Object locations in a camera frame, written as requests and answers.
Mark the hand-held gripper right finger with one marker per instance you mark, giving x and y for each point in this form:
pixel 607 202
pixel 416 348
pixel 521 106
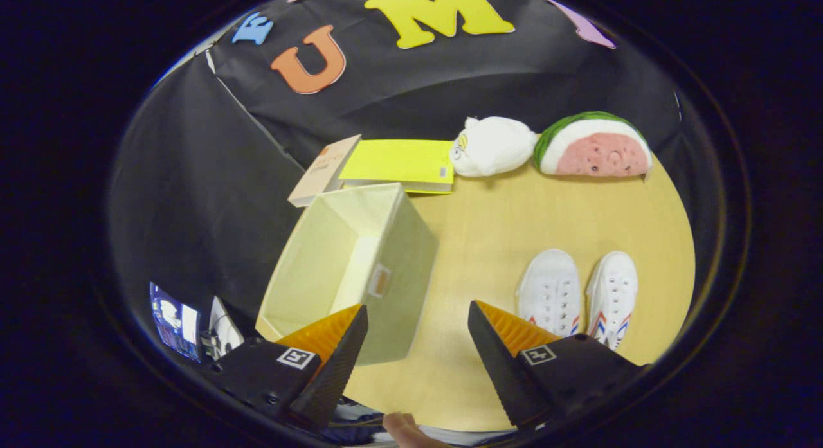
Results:
pixel 501 371

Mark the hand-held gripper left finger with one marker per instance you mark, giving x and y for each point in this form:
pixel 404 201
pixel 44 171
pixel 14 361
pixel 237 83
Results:
pixel 334 377

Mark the white striped canvas shoe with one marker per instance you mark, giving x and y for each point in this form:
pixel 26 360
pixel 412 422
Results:
pixel 550 287
pixel 614 287

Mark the beige fabric storage box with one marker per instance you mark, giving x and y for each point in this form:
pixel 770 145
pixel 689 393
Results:
pixel 411 255

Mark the white device beside monitor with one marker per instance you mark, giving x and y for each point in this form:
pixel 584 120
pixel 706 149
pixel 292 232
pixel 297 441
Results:
pixel 225 329

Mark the monitor screen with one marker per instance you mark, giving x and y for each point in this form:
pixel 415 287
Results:
pixel 173 319

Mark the tan cardboard booklet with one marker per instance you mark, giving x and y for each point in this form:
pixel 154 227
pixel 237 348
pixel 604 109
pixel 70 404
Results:
pixel 325 171

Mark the yellow book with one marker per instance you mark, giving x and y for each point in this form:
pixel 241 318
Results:
pixel 398 162

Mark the white plush toy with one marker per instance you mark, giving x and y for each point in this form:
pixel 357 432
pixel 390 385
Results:
pixel 492 146

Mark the black backdrop cloth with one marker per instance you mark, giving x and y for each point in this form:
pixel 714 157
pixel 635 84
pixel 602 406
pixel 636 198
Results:
pixel 193 197

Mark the watermelon slice plush toy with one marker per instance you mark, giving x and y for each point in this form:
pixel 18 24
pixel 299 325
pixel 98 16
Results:
pixel 595 152

